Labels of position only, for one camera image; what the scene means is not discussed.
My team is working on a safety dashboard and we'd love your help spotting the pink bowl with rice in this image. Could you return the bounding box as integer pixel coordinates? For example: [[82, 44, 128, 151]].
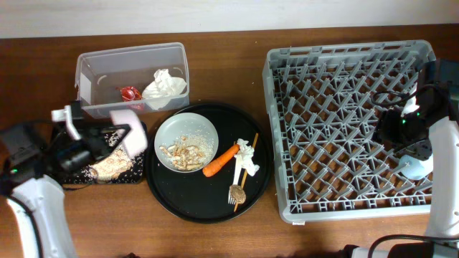
[[110, 110, 148, 158]]

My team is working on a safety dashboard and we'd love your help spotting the red snack wrapper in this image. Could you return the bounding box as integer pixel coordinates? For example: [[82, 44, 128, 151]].
[[118, 86, 144, 111]]

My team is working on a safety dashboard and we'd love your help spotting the light blue cup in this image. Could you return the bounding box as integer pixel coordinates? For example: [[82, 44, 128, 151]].
[[398, 155, 433, 181]]

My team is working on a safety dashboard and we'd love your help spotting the white tissue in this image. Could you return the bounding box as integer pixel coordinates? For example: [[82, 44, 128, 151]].
[[141, 69, 187, 110]]

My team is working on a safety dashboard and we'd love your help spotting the grey dishwasher rack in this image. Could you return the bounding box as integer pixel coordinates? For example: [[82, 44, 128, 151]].
[[262, 40, 435, 224]]

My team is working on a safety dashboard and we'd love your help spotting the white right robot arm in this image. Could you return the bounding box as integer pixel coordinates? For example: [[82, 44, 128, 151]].
[[349, 108, 458, 258]]

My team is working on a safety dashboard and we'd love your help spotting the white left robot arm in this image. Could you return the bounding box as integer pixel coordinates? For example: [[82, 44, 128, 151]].
[[1, 121, 146, 257]]

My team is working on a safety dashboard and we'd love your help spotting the clear plastic waste bin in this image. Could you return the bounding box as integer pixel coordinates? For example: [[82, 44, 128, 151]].
[[75, 42, 190, 118]]

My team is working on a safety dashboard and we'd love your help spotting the black rectangular tray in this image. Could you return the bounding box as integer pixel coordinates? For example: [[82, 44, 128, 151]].
[[50, 132, 145, 184]]

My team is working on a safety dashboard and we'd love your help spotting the spilled rice pile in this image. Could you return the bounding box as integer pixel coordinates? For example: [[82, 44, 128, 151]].
[[82, 143, 144, 183]]

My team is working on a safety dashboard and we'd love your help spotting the grey plate with food scraps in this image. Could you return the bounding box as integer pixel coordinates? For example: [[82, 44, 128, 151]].
[[153, 113, 219, 173]]

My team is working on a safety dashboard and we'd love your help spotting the round black serving tray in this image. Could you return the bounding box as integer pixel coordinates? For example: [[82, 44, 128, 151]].
[[143, 103, 273, 224]]

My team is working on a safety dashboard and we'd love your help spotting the orange carrot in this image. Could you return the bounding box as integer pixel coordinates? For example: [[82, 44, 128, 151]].
[[202, 144, 240, 178]]

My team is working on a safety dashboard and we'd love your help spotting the white plastic fork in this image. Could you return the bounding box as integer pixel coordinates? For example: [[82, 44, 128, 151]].
[[228, 157, 242, 205]]

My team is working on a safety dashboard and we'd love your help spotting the crumpled white napkin on tray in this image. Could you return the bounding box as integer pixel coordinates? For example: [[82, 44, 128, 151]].
[[234, 138, 260, 177]]

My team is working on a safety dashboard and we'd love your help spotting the brown cookie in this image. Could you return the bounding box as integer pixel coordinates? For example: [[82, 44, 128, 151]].
[[229, 185, 246, 205]]

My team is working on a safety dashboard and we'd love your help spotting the wooden chopstick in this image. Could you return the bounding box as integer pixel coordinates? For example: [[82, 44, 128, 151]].
[[229, 133, 260, 212]]

